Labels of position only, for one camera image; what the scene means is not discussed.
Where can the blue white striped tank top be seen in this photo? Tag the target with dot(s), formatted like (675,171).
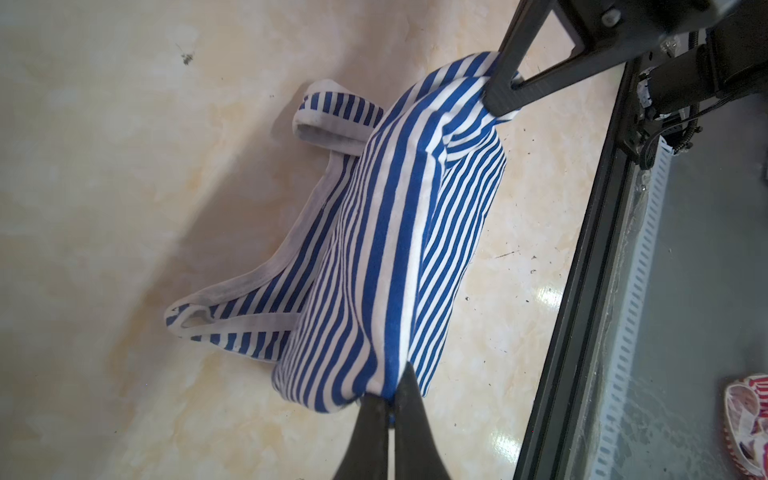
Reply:
(364,284)

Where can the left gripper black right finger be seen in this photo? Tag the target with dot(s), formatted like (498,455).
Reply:
(416,454)

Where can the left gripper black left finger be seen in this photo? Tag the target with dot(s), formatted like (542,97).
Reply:
(367,454)

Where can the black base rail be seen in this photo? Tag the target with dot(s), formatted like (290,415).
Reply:
(550,435)

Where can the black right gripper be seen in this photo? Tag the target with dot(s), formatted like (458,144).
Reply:
(593,26)

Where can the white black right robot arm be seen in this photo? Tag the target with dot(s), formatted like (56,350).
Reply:
(687,52)

